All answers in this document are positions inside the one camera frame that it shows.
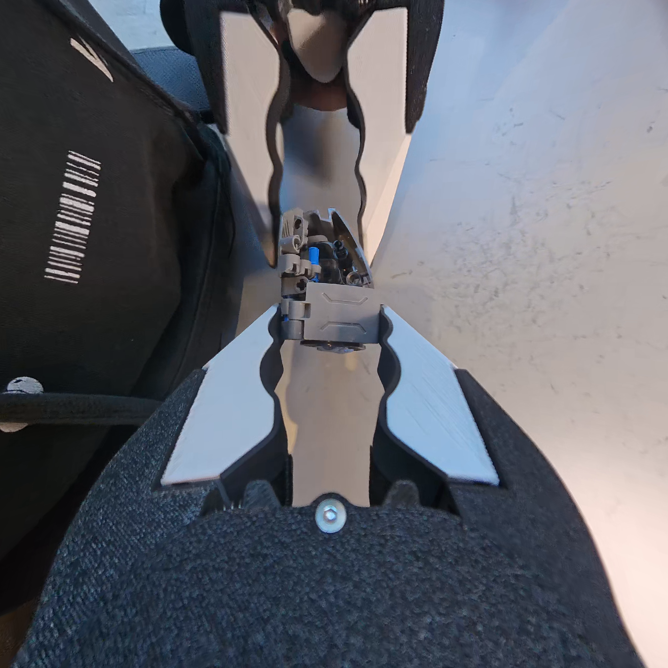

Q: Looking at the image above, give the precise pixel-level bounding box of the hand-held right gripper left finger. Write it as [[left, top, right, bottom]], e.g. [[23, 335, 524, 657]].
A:
[[154, 305, 292, 507]]

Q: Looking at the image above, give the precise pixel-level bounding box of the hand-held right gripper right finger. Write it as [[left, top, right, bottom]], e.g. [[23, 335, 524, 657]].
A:
[[372, 306, 502, 506]]

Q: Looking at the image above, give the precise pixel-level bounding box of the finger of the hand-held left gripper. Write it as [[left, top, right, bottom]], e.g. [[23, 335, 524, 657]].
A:
[[219, 9, 293, 269], [343, 6, 412, 248]]

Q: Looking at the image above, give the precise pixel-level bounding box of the grey toy brick engine assembly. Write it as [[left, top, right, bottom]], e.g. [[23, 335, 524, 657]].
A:
[[278, 208, 382, 357]]

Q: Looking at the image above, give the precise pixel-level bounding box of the grey desk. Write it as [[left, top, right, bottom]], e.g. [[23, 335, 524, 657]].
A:
[[86, 0, 668, 668]]

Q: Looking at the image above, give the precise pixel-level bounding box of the blue-grey fabric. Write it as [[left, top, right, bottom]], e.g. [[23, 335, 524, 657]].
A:
[[130, 46, 212, 114]]

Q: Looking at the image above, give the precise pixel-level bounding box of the person's black printed clothing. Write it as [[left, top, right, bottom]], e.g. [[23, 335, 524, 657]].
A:
[[0, 0, 246, 617]]

